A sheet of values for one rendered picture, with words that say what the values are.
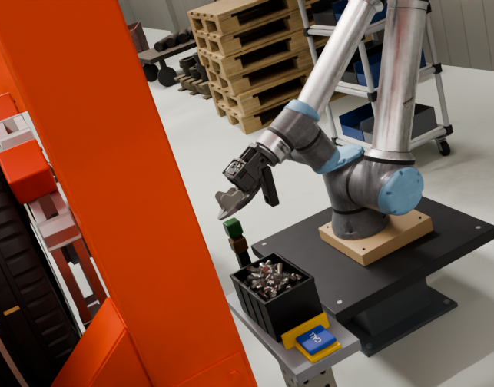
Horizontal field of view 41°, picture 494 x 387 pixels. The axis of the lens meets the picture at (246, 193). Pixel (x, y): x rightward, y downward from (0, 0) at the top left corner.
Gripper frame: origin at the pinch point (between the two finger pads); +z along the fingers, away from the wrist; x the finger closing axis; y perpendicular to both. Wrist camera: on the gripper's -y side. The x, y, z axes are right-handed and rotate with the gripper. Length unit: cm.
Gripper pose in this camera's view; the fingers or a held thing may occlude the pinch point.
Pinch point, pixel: (223, 217)
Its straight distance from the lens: 169.5
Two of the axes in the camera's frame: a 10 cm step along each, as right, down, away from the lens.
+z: -6.3, 7.6, -1.5
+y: -6.2, -6.1, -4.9
